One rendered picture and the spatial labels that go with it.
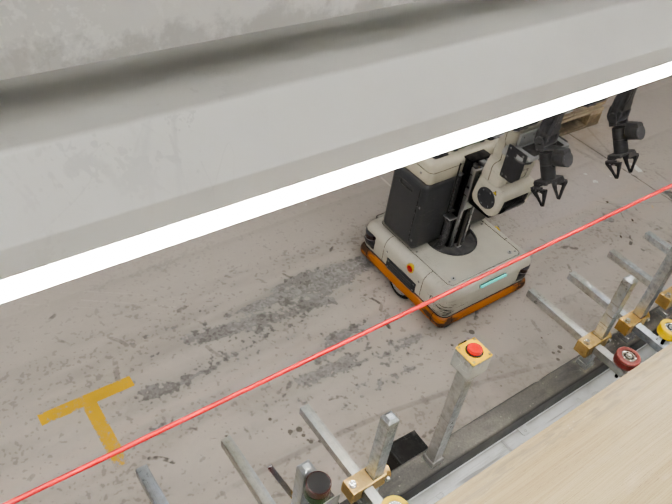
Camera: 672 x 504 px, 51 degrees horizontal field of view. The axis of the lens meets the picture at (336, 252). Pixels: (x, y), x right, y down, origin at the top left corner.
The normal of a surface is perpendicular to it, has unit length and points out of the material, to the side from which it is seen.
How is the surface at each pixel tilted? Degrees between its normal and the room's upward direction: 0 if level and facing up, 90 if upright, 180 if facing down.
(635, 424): 0
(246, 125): 61
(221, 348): 0
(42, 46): 90
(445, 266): 0
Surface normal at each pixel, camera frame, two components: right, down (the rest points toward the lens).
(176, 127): 0.56, 0.16
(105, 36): 0.58, 0.59
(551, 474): 0.12, -0.74
